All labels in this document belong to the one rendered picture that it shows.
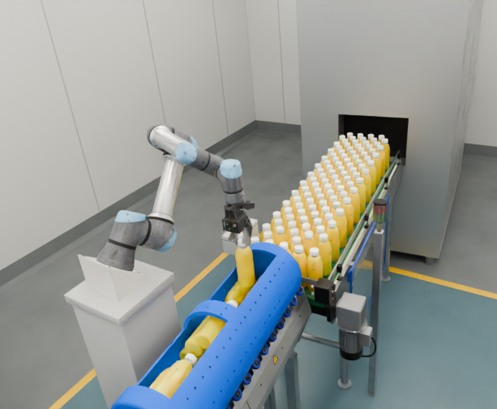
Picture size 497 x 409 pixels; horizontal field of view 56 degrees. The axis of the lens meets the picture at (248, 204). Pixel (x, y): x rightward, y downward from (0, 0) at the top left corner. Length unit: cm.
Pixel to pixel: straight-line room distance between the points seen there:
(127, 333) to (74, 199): 294
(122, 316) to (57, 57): 307
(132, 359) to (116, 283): 32
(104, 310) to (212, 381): 60
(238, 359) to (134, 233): 67
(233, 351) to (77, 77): 350
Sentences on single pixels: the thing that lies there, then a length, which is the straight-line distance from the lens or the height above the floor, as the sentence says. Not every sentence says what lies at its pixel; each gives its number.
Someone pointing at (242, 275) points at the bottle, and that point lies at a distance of 192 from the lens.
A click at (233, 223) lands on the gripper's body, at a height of 142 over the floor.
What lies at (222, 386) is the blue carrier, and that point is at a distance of 154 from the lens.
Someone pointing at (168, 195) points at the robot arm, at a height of 143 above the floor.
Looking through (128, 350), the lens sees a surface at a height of 97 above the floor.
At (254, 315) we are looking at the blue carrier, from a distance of 169.
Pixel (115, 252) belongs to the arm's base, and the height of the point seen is 132.
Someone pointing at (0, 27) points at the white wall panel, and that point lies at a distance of 427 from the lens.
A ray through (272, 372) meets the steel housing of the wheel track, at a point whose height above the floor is 86.
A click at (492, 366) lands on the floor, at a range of 330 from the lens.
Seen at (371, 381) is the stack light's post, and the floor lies 12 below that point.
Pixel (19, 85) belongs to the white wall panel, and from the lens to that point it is 433.
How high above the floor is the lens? 230
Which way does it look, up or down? 28 degrees down
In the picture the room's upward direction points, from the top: 6 degrees counter-clockwise
